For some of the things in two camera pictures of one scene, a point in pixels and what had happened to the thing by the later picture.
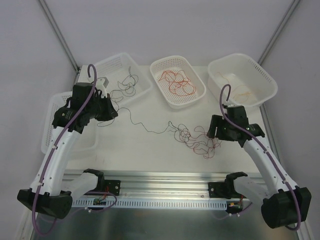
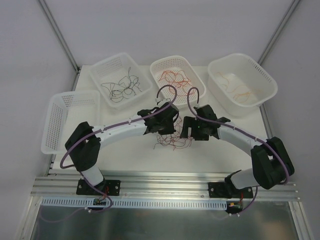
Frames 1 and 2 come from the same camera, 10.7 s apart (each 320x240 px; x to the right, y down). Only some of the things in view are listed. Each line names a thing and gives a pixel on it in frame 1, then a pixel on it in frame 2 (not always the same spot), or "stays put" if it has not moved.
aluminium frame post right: (268, 46) stays put
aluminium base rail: (148, 185) stays put
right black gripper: (215, 126) to (188, 129)
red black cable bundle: (201, 143) to (173, 139)
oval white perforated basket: (177, 82) stays put
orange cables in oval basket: (179, 84) stays put
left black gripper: (109, 108) to (169, 125)
